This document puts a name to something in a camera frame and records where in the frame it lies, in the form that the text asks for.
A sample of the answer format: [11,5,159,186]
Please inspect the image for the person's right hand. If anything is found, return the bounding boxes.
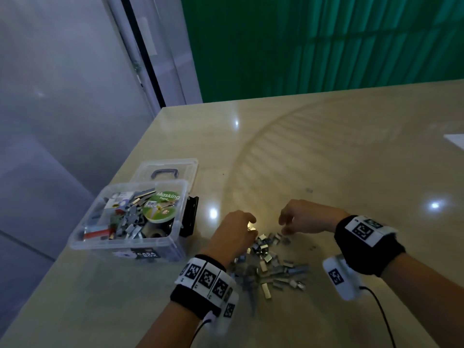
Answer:
[278,198,352,236]

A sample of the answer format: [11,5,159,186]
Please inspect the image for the person's left hand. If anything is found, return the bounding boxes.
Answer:
[199,210,258,267]

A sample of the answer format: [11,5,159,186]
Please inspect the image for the pile of metal staple strips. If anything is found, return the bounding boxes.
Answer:
[231,230,311,302]

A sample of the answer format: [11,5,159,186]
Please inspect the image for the small white staple box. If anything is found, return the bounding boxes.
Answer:
[105,192,136,210]

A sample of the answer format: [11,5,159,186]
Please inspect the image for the red stapler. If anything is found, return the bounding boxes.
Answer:
[83,228,113,239]

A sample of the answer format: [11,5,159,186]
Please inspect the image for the transparent storage box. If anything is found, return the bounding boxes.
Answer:
[67,179,200,262]

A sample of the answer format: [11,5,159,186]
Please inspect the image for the person's right forearm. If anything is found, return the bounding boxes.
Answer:
[380,253,464,348]

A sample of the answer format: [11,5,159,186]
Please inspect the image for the person's left forearm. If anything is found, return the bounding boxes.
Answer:
[136,301,207,348]

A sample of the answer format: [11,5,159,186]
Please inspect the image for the black marker wristband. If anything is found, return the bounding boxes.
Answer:
[170,255,236,318]
[334,214,407,277]

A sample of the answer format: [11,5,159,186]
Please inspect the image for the transparent box lid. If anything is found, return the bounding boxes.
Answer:
[129,159,200,184]

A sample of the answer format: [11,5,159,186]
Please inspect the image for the white paper sheet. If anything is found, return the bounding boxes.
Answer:
[444,133,464,151]

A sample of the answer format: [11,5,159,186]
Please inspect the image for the green curtain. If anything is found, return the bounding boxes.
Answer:
[180,0,464,104]

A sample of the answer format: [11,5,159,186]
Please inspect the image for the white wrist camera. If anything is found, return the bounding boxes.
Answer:
[322,256,362,302]
[210,290,240,332]

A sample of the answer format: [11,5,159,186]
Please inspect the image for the black camera cable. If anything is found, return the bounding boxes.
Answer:
[192,315,215,348]
[359,286,398,348]

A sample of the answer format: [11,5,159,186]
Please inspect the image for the black window post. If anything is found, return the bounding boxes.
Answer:
[119,0,168,109]

